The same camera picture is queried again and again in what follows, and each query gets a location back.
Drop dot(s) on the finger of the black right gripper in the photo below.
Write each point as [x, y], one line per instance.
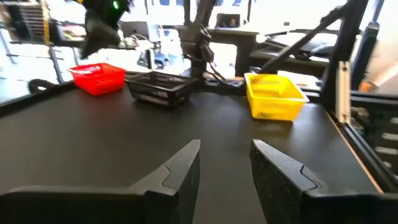
[99, 40]

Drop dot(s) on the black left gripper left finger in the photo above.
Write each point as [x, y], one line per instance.
[93, 207]

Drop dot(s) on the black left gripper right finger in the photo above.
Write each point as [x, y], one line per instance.
[295, 205]

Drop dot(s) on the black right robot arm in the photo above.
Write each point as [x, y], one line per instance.
[196, 40]

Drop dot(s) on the red plastic basket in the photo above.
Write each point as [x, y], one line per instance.
[99, 81]

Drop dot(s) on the black table mat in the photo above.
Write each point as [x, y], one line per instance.
[93, 140]

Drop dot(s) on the black perforated rack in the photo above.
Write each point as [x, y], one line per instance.
[28, 21]

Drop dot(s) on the black plastic basket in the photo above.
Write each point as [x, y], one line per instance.
[161, 90]

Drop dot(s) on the yellow plastic basket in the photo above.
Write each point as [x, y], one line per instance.
[273, 99]

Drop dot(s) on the small black monitor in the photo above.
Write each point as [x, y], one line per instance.
[228, 21]

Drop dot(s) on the grey desk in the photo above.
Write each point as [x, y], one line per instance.
[245, 37]

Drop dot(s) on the black support beam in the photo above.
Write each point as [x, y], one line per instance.
[298, 43]

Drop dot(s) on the aluminium bracket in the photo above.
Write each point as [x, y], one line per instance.
[343, 93]

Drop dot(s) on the dark blue cylinder post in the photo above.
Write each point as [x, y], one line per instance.
[365, 53]

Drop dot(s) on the black upright frame post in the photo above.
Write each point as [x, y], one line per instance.
[345, 37]

